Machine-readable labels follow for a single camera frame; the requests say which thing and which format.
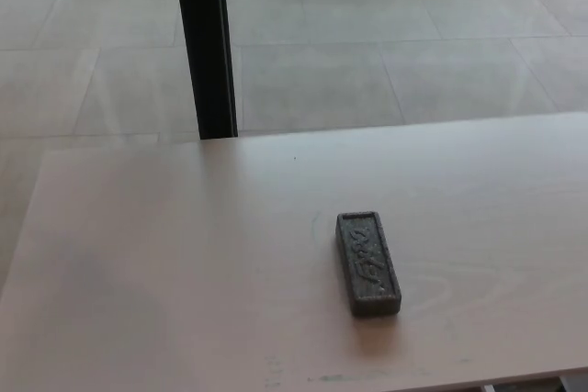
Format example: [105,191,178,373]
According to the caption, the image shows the dark grey speckled board eraser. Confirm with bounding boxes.
[335,210,402,319]

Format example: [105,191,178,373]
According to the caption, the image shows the black vertical metal post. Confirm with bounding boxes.
[172,0,239,141]

